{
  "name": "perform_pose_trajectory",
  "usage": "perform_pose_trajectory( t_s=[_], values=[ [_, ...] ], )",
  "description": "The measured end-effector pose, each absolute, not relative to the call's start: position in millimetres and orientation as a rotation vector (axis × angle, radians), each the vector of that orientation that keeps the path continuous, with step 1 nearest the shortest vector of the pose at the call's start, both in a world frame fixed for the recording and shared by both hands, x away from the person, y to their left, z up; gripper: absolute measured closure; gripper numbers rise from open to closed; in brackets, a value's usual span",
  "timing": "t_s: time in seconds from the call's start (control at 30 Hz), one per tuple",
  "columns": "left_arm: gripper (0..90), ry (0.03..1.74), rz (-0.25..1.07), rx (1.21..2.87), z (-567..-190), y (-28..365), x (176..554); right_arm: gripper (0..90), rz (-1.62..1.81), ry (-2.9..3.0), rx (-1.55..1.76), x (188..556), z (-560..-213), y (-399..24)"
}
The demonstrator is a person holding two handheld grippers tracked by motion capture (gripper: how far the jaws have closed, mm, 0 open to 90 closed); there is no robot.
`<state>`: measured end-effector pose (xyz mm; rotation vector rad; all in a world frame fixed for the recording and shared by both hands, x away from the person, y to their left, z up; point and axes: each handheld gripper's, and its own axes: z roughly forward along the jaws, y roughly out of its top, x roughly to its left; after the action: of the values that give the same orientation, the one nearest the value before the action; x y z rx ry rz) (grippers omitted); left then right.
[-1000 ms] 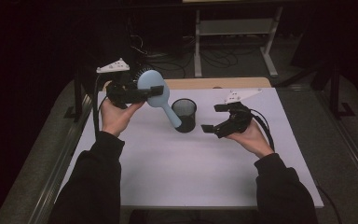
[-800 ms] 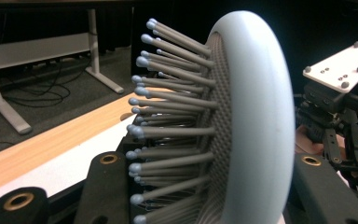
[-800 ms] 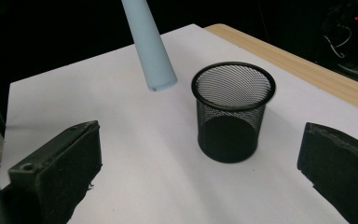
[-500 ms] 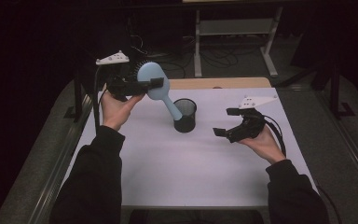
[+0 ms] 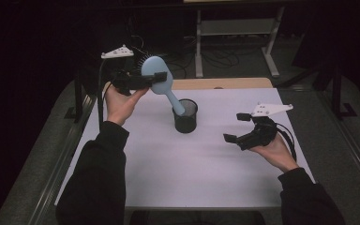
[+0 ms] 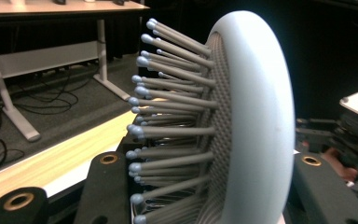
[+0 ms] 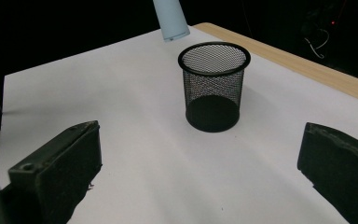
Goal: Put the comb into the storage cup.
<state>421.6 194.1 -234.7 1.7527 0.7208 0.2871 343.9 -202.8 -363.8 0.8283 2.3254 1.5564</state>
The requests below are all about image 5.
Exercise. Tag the black mesh pen holder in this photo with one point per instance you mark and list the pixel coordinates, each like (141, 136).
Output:
(186, 123)

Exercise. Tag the black floor stand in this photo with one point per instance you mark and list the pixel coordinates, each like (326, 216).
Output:
(76, 100)
(340, 97)

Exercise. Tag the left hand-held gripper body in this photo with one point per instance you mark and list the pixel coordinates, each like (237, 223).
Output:
(123, 82)

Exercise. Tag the person's left hand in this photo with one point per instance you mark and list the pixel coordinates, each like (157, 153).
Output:
(122, 104)

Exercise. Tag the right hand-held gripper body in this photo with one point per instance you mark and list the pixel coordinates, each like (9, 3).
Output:
(261, 132)

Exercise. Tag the grey metal stand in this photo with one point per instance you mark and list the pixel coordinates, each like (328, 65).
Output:
(237, 28)

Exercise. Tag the light blue hairbrush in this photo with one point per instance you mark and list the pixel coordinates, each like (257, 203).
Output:
(156, 73)

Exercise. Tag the person's right hand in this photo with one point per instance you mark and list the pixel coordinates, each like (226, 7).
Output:
(276, 154)

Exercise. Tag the wooden board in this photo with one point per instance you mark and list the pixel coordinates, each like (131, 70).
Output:
(222, 83)

